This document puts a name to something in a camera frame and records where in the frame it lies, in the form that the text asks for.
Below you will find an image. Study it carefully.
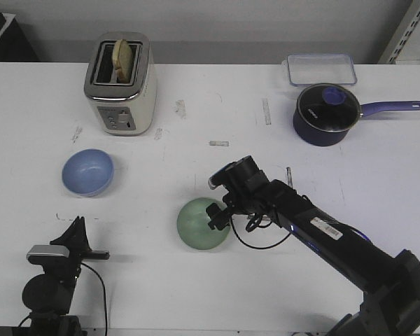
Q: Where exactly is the cream and silver toaster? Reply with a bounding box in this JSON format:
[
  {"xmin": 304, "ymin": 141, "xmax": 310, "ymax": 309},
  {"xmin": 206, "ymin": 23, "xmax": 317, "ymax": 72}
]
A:
[{"xmin": 83, "ymin": 31, "xmax": 157, "ymax": 136}]

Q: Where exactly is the clear plastic food container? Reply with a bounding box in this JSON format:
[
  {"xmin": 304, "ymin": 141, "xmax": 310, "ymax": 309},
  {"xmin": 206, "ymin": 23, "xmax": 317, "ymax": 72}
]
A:
[{"xmin": 284, "ymin": 54, "xmax": 357, "ymax": 87}]

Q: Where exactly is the white metal shelf upright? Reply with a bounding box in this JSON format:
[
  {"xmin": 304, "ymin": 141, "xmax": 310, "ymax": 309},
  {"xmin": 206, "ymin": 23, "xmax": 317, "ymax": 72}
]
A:
[{"xmin": 377, "ymin": 1, "xmax": 420, "ymax": 65}]

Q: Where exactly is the glass pot lid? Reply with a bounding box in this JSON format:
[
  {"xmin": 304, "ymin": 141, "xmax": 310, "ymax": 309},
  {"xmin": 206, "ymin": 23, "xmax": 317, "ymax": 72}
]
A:
[{"xmin": 297, "ymin": 83, "xmax": 361, "ymax": 132}]

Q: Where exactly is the blue bowl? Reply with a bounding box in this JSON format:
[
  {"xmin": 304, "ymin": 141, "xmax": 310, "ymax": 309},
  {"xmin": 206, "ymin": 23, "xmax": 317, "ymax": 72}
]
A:
[{"xmin": 61, "ymin": 148, "xmax": 114, "ymax": 197}]

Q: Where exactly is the green bowl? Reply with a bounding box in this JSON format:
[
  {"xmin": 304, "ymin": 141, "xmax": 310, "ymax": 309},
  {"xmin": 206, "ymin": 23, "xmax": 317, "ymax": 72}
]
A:
[{"xmin": 176, "ymin": 197, "xmax": 230, "ymax": 250}]

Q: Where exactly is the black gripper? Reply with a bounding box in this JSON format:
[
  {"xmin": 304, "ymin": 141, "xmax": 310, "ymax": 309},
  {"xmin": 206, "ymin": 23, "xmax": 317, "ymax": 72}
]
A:
[
  {"xmin": 43, "ymin": 216, "xmax": 110, "ymax": 277},
  {"xmin": 206, "ymin": 155, "xmax": 270, "ymax": 231}
]

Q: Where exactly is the slice of toast bread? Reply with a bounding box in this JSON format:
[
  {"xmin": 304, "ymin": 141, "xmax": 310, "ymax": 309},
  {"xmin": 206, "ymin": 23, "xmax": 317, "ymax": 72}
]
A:
[{"xmin": 112, "ymin": 39, "xmax": 133, "ymax": 83}]

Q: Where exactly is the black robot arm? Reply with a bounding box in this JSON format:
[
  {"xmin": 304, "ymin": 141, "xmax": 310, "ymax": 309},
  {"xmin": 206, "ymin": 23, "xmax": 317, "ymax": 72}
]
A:
[
  {"xmin": 18, "ymin": 216, "xmax": 110, "ymax": 335},
  {"xmin": 206, "ymin": 156, "xmax": 420, "ymax": 335}
]

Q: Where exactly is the dark blue saucepan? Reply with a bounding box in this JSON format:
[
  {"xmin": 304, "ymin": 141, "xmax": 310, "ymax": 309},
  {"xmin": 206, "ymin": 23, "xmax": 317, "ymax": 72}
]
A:
[{"xmin": 293, "ymin": 101, "xmax": 420, "ymax": 146}]

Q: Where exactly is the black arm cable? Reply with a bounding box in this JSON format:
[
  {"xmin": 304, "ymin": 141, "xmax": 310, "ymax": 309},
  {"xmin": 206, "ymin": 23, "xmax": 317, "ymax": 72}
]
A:
[
  {"xmin": 229, "ymin": 213, "xmax": 295, "ymax": 250},
  {"xmin": 80, "ymin": 262, "xmax": 109, "ymax": 333}
]

